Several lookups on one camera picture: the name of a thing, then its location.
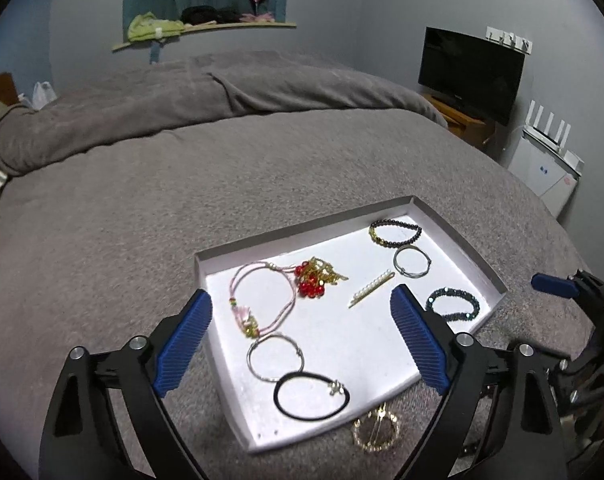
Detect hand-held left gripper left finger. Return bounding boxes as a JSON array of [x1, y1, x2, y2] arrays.
[[38, 289, 214, 480]]

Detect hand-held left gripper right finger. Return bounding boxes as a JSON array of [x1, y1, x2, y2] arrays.
[[389, 283, 568, 480]]

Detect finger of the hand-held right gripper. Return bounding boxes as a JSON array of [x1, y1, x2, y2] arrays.
[[531, 273, 580, 298]]

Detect dark blue bead bracelet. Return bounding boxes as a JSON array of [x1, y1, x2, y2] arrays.
[[424, 287, 481, 322]]

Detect pink cord bracelet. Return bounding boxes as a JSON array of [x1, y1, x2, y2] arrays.
[[228, 262, 299, 339]]

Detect thick silver bangle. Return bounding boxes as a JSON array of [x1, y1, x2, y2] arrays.
[[247, 332, 305, 382]]

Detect shallow grey cardboard box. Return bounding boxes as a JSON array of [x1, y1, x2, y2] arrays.
[[193, 195, 508, 456]]

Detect pearl hair clip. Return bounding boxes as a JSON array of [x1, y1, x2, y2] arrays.
[[348, 270, 395, 309]]

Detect thin silver bangle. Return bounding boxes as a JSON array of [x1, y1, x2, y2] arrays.
[[393, 245, 432, 278]]

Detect pearl bead bracelet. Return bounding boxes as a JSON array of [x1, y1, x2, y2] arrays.
[[352, 405, 401, 453]]

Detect black hair tie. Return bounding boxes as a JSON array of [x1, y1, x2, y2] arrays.
[[273, 371, 351, 422]]

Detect dark bracelet with gold beads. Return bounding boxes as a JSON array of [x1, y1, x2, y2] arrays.
[[368, 218, 423, 250]]

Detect red bead gold hair clip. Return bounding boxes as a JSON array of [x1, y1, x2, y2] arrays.
[[294, 256, 349, 301]]

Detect white appliance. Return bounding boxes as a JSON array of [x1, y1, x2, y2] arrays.
[[507, 127, 580, 221]]

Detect grey bedspread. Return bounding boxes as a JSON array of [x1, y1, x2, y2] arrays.
[[0, 105, 603, 480]]

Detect white router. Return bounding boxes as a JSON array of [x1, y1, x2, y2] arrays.
[[524, 101, 585, 171]]

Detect wooden screen stand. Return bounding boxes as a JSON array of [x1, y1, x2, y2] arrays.
[[422, 92, 498, 148]]

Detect black flat screen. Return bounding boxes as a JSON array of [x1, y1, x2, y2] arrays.
[[418, 26, 526, 127]]

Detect grey folded duvet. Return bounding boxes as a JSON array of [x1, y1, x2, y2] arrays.
[[0, 51, 449, 177]]

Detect white plastic bag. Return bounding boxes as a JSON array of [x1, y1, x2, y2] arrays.
[[32, 81, 58, 110]]

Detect green cloth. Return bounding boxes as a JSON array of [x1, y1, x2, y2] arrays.
[[127, 12, 185, 41]]

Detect wooden window shelf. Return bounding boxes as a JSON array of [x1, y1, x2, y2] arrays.
[[112, 21, 298, 52]]

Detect black cloth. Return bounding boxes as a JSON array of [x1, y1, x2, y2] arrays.
[[180, 5, 240, 25]]

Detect white wall hook rack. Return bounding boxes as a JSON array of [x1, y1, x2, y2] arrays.
[[484, 26, 533, 55]]

